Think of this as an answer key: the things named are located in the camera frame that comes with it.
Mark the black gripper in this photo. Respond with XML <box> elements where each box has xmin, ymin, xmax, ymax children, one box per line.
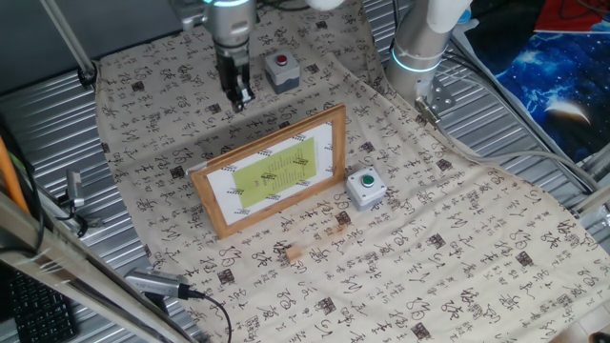
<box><xmin>215</xmin><ymin>51</ymin><xmax>256</xmax><ymax>113</ymax></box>

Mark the grey box with red button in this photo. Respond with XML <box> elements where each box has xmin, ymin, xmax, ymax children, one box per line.
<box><xmin>264</xmin><ymin>50</ymin><xmax>301</xmax><ymax>95</ymax></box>

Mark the grey box with green button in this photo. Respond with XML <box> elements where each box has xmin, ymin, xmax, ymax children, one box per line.
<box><xmin>345</xmin><ymin>166</ymin><xmax>388</xmax><ymax>212</ymax></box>

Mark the grey metal pole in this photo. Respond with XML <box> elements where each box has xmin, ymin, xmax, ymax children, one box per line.
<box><xmin>38</xmin><ymin>0</ymin><xmax>100</xmax><ymax>91</ymax></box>

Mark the beige calligraphy print cloth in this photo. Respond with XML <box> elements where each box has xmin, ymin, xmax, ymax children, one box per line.
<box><xmin>92</xmin><ymin>0</ymin><xmax>610</xmax><ymax>343</ymax></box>

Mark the aluminium beam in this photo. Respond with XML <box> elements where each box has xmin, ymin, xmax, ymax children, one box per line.
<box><xmin>0</xmin><ymin>190</ymin><xmax>194</xmax><ymax>343</ymax></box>

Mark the black keyboard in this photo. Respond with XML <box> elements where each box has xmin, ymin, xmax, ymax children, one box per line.
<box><xmin>5</xmin><ymin>267</ymin><xmax>80</xmax><ymax>343</ymax></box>

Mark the blue space print poster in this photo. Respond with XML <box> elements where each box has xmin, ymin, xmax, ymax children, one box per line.
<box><xmin>464</xmin><ymin>0</ymin><xmax>610</xmax><ymax>164</ymax></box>

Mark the red sheet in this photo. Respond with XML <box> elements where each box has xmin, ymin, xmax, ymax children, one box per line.
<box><xmin>533</xmin><ymin>0</ymin><xmax>610</xmax><ymax>35</ymax></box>

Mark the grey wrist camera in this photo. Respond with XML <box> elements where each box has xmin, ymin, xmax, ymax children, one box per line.
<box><xmin>170</xmin><ymin>0</ymin><xmax>207</xmax><ymax>30</ymax></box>

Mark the wooden picture frame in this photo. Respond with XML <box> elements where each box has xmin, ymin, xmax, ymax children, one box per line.
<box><xmin>189</xmin><ymin>103</ymin><xmax>348</xmax><ymax>240</ymax></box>

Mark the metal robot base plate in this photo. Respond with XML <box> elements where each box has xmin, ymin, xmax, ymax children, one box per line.
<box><xmin>413</xmin><ymin>78</ymin><xmax>457</xmax><ymax>126</ymax></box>

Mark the silver ribbed camera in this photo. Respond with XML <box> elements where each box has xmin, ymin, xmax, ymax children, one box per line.
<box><xmin>123</xmin><ymin>266</ymin><xmax>193</xmax><ymax>301</ymax></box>

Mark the black camera cable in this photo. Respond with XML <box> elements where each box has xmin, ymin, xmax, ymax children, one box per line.
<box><xmin>183</xmin><ymin>287</ymin><xmax>234</xmax><ymax>343</ymax></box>

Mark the orange cable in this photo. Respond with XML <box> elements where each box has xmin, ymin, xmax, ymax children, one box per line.
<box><xmin>0</xmin><ymin>135</ymin><xmax>31</xmax><ymax>215</ymax></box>

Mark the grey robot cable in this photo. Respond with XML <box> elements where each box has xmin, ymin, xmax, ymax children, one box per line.
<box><xmin>413</xmin><ymin>97</ymin><xmax>602</xmax><ymax>194</ymax></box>

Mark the aluminium frame profile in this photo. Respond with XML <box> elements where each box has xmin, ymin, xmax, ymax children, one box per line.
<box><xmin>569</xmin><ymin>142</ymin><xmax>610</xmax><ymax>239</ymax></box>

